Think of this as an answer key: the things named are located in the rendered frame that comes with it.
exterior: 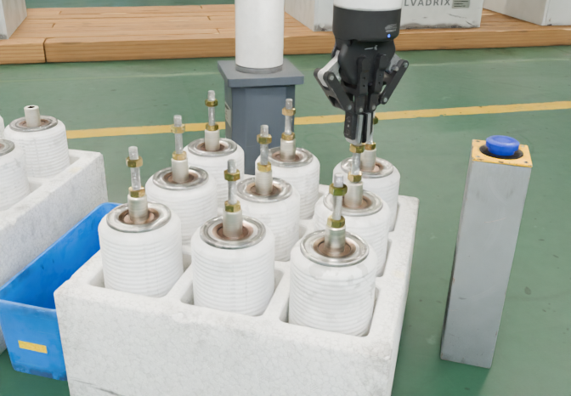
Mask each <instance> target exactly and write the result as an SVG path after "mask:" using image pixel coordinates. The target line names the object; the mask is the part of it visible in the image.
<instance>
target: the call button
mask: <svg viewBox="0 0 571 396"><path fill-rule="evenodd" d="M485 145H486V146H487V147H488V151H489V152H491V153H493V154H496V155H499V156H511V155H513V154H514V152H515V151H517V150H518V149H519V142H518V141H517V140H516V139H514V138H511V137H508V136H503V135H494V136H490V137H488V138H486V144H485Z"/></svg>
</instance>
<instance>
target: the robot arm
mask: <svg viewBox="0 0 571 396"><path fill-rule="evenodd" d="M402 2H403V0H334V2H333V19H332V32H333V34H334V37H335V45H334V48H333V49H332V51H331V61H330V62H329V63H328V64H327V65H326V66H325V67H324V68H323V69H322V68H319V67H318V68H316V69H315V70H314V77H315V79H316V80H317V82H318V84H319V85H320V86H321V88H322V90H323V91H324V93H325V95H326V97H327V98H328V100H329V101H330V102H331V104H332V106H334V107H336V108H339V109H342V110H344V111H345V122H344V131H343V133H344V137H346V140H347V141H348V142H349V143H351V144H360V143H361V140H362V143H365V142H369V141H370V136H371V133H372V125H373V124H372V123H373V111H375V110H376V107H377V106H378V105H379V104H382V105H384V104H386V103H387V102H388V100H389V98H390V97H391V95H392V93H393V91H394V89H395V88H396V87H397V85H398V84H399V81H400V80H401V78H402V76H403V74H404V73H405V71H406V70H407V68H408V66H409V62H408V60H406V59H400V58H399V57H398V55H396V53H395V50H396V49H395V45H394V41H393V39H394V38H396V37H397V36H398V35H399V30H400V21H401V12H402ZM284 6H285V0H235V69H236V70H238V71H241V72H245V73H251V74H270V73H275V72H279V71H282V70H283V48H284ZM338 72H339V73H338ZM339 74H340V76H339ZM339 81H341V83H340V82H339ZM384 85H386V87H385V88H384V89H383V91H382V87H383V86H384ZM381 91H382V93H381ZM367 93H368V95H366V94H367ZM353 96H354V102H353Z"/></svg>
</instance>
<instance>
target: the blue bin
mask: <svg viewBox="0 0 571 396"><path fill-rule="evenodd" d="M120 205H122V204H119V203H113V202H105V203H102V204H100V205H98V206H97V207H96V208H94V209H93V210H92V211H91V212H90V213H89V214H88V215H87V216H86V217H84V218H83V219H82V220H81V221H79V222H78V223H77V224H76V225H74V226H73V227H72V228H71V229H69V230H68V231H67V232H66V233H65V234H63V235H62V236H61V237H60V238H59V239H57V240H56V241H55V242H54V243H53V244H52V245H51V246H50V247H48V248H47V249H46V250H45V251H44V252H42V253H41V254H40V255H39V256H37V257H36V258H35V259H34V260H32V261H31V262H30V263H29V264H27V265H26V266H25V267H24V268H23V269H22V270H21V271H20V272H19V273H17V274H16V275H15V276H14V277H12V278H11V279H10V280H9V281H8V282H6V283H5V284H4V285H3V286H1V287H0V325H1V328H2V331H3V336H4V340H5V342H6V346H7V349H8V354H9V357H10V360H11V364H12V366H13V368H14V370H16V371H20V372H25V373H29V374H32V375H37V376H44V377H48V378H53V379H56V380H61V381H68V379H67V374H66V368H65V359H64V354H63V348H62V343H61V337H60V332H59V322H58V317H57V312H56V307H55V301H54V292H55V291H56V290H57V289H58V288H59V287H60V286H62V285H63V284H64V283H65V282H66V281H67V280H69V279H70V278H71V276H72V275H73V274H74V273H75V272H76V271H77V270H78V269H79V268H80V267H81V266H82V265H84V264H85V263H86V262H87V261H88V260H89V259H90V258H91V257H92V256H94V255H95V254H96V253H97V252H98V251H99V250H100V244H99V231H98V227H99V223H100V222H101V220H102V218H103V217H104V216H105V215H106V214H107V213H109V211H111V210H112V209H113V208H115V207H117V206H120Z"/></svg>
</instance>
